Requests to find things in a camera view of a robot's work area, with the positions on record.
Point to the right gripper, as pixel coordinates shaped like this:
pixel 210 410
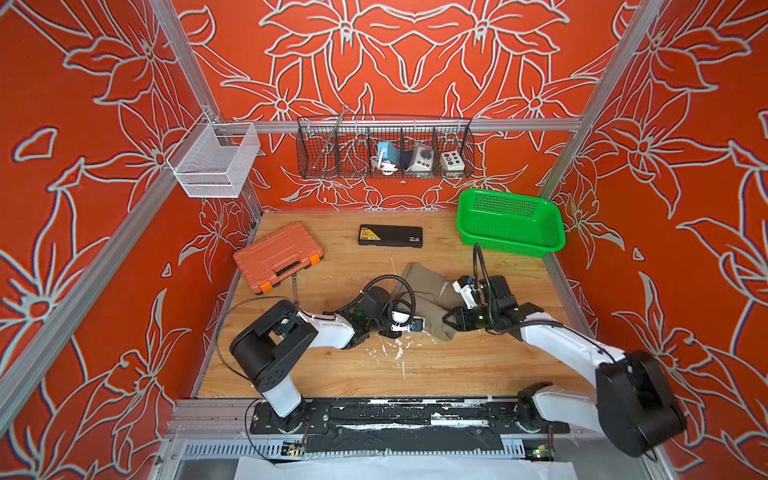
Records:
pixel 461 315

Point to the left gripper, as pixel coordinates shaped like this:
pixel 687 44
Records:
pixel 388 335

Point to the khaki skirt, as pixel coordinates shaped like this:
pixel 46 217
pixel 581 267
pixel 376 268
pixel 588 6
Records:
pixel 435 297

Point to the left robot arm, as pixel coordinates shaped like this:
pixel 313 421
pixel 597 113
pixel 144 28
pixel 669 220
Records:
pixel 269 348

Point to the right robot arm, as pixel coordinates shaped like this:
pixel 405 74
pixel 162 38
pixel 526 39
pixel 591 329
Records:
pixel 632 403

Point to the black flat case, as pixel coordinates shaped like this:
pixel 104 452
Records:
pixel 390 236

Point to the green plastic basket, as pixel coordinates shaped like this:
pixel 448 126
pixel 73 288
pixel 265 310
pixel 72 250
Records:
pixel 510 223

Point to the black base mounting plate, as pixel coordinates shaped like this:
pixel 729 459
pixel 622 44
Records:
pixel 401 426

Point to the orange tool case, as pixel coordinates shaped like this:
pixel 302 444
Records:
pixel 278 256

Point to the white button box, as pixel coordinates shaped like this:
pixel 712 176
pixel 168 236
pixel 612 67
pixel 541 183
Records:
pixel 452 164

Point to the white dial box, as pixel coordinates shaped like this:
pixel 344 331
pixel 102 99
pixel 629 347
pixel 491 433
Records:
pixel 420 160

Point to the blue white device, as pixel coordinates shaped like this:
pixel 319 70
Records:
pixel 386 160

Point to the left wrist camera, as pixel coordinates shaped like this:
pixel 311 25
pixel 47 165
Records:
pixel 400 322

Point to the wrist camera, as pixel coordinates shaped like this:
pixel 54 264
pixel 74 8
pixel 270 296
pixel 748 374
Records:
pixel 465 286
pixel 400 322

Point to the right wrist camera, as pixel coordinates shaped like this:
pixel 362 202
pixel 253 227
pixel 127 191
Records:
pixel 465 286

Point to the black wire wall basket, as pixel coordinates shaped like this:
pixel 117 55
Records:
pixel 357 146

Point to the clear plastic wall bin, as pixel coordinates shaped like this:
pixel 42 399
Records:
pixel 206 168

